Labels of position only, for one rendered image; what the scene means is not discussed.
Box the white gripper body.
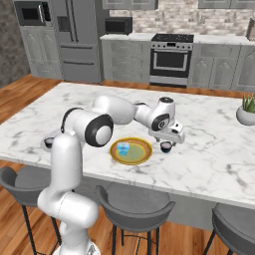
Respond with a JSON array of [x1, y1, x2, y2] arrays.
[[147, 127, 186, 144]]

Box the dark yogurt container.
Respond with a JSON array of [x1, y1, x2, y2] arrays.
[[159, 140, 173, 154], [44, 135, 56, 149]]

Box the yellow green round plate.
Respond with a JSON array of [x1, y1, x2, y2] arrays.
[[109, 136, 154, 166]]

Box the blue yogurt container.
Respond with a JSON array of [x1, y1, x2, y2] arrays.
[[117, 142, 131, 157]]

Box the black steel oven with hob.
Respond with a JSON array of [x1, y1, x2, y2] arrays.
[[148, 32, 195, 89]]

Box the grey bar stool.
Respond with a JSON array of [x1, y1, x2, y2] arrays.
[[95, 181, 176, 255], [0, 165, 63, 255], [202, 202, 255, 255]]

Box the green plant in white pot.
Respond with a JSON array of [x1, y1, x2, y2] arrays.
[[235, 93, 255, 127]]

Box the grey base cupboards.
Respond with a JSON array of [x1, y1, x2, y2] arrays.
[[187, 34, 255, 93], [100, 33, 152, 85]]

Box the black microwave oven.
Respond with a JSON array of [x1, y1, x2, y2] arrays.
[[104, 16, 133, 36]]

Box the grey fridge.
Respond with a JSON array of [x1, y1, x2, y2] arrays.
[[49, 0, 103, 85]]

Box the brown block on counter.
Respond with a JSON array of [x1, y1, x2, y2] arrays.
[[245, 17, 255, 42]]

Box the tall grey cupboard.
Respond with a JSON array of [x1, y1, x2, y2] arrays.
[[19, 25, 63, 80]]

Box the grey wall cupboards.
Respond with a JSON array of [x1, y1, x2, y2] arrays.
[[197, 0, 255, 10], [102, 0, 159, 11]]

